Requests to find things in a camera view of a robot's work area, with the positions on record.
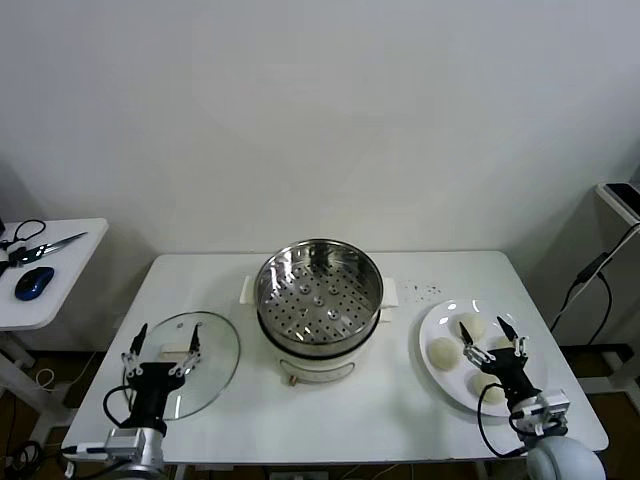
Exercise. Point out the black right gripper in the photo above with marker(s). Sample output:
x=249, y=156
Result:
x=510, y=372

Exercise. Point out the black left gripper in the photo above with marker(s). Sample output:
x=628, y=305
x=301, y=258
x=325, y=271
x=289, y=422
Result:
x=152, y=380

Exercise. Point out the white steamed baozi bun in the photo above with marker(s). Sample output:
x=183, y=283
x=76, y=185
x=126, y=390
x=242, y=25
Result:
x=477, y=327
x=502, y=344
x=444, y=354
x=492, y=395

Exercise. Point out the round glass pot lid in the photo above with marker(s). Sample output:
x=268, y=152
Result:
x=215, y=350

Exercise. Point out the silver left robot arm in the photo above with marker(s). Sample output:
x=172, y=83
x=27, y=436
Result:
x=145, y=467

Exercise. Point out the perforated steel steamer basket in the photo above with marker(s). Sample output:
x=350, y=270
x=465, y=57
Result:
x=280, y=280

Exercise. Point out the white round plate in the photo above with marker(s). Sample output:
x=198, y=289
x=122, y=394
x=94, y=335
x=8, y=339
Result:
x=440, y=320

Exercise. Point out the small white side table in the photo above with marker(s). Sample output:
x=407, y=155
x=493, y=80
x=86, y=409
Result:
x=65, y=280

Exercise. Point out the blue computer mouse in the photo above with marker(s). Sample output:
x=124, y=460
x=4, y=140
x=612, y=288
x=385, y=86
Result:
x=34, y=282

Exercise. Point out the white electric cooker pot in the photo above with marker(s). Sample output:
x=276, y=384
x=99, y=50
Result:
x=315, y=370

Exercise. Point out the white metal rack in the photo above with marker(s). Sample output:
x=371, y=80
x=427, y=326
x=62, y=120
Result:
x=617, y=235

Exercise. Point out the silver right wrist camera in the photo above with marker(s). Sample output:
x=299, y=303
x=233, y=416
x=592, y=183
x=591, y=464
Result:
x=552, y=405

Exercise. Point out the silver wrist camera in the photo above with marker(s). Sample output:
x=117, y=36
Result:
x=552, y=405
x=125, y=444

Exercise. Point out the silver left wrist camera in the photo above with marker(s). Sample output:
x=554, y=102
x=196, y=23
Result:
x=125, y=444

